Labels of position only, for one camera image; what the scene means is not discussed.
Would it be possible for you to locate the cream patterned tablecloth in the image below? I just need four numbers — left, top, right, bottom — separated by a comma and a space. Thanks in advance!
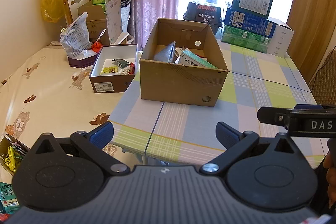
0, 41, 142, 185

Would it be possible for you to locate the black Honglu food container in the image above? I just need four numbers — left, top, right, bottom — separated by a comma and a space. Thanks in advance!
183, 2, 223, 35

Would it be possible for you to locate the brown curtain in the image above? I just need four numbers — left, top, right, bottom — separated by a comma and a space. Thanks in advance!
287, 0, 335, 82

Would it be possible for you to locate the green shrink-wrapped box pack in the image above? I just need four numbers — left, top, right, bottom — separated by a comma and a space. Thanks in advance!
222, 25, 270, 53

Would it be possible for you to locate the brown cardboard box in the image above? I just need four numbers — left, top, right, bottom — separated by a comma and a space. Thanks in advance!
139, 18, 228, 107

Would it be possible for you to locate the open shoe box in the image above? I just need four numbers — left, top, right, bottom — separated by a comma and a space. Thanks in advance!
89, 44, 137, 93

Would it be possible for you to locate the brown quilted chair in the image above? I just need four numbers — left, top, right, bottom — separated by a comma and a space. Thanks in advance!
309, 47, 336, 106

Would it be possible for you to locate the green white spray box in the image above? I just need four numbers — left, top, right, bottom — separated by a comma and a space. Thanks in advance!
178, 50, 217, 69

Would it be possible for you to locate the white tall box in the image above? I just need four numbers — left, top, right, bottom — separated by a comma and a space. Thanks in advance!
267, 18, 294, 57

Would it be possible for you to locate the blue printed box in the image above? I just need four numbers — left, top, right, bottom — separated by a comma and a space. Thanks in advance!
223, 9, 277, 38

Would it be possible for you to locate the silver foil pouch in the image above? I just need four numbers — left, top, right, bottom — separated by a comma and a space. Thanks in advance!
153, 42, 176, 63

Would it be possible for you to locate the white wooden chair back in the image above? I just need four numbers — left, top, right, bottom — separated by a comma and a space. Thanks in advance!
63, 0, 91, 26

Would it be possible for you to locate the checkered tablecloth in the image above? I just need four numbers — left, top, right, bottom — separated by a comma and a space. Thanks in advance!
109, 43, 315, 165

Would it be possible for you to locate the dark green box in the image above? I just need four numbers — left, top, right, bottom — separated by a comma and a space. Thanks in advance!
231, 0, 273, 19

